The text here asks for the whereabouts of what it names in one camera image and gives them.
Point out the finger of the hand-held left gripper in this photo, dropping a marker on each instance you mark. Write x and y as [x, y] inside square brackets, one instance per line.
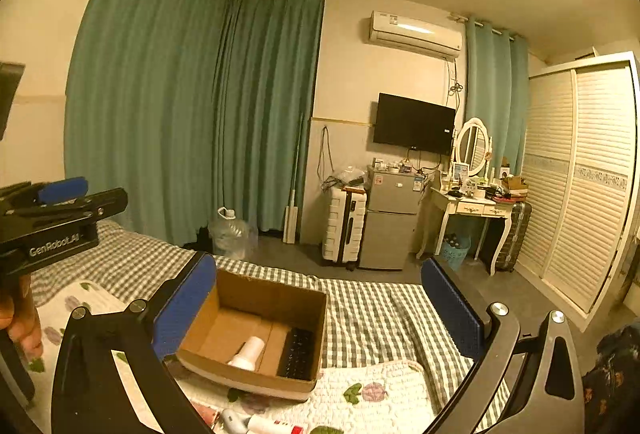
[62, 190]
[102, 204]

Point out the small open cardboard carton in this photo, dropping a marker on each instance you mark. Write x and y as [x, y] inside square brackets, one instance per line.
[515, 185]

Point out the brown cardboard box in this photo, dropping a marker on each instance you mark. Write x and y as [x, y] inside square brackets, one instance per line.
[260, 299]

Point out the white oval mirror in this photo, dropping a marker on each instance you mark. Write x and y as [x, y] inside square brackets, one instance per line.
[472, 144]

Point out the white air conditioner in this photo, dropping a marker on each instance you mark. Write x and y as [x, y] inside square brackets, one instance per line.
[415, 34]

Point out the dark floral cloth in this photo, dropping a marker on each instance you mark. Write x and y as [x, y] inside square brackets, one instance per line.
[615, 379]

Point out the grey small fridge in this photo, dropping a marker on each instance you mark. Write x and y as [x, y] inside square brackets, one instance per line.
[390, 224]

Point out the large green curtain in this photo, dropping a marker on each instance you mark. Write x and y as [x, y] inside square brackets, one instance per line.
[145, 89]

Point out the clear water jug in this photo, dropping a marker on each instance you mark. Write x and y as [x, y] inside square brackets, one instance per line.
[231, 234]

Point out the black wall television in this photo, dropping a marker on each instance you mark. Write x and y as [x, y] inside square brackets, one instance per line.
[415, 124]

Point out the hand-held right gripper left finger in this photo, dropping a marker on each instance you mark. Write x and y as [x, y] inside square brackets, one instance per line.
[185, 304]

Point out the clear plastic bag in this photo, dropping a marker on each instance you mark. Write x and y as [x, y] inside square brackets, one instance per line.
[350, 176]

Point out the black rectangular device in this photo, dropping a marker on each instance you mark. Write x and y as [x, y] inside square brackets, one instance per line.
[297, 354]

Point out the red-capped white bottle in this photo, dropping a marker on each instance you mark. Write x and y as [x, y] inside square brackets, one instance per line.
[272, 426]

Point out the white louvred wardrobe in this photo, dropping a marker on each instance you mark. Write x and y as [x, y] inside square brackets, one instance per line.
[590, 189]

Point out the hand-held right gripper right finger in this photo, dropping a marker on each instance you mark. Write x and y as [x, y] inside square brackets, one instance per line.
[452, 309]

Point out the white suitcase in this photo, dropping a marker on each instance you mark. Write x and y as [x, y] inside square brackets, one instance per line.
[342, 229]

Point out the white plastic case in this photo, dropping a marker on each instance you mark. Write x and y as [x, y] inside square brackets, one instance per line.
[232, 421]

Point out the green checkered bed sheet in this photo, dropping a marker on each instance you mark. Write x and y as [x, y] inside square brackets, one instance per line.
[380, 314]

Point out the person's left hand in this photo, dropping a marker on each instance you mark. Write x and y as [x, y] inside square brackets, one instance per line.
[25, 314]

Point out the dark suitcase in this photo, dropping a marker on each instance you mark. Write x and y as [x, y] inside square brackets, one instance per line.
[515, 234]

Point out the small photo frame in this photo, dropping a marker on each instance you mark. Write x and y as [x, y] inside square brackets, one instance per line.
[460, 172]

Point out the white cylindrical bottle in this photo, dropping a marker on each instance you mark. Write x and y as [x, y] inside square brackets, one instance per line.
[247, 354]

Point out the green corner curtain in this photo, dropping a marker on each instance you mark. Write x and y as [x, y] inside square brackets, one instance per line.
[270, 114]

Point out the white dressing table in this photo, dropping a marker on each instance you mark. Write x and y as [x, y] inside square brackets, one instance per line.
[475, 209]

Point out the pink item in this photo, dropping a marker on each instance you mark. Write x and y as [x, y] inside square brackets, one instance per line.
[206, 415]

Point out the narrow green curtain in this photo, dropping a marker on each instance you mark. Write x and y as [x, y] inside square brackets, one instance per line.
[495, 89]

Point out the blue plastic basket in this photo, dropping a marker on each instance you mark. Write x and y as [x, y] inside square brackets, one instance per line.
[454, 254]

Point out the white flat mop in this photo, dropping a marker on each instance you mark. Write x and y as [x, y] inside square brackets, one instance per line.
[290, 224]

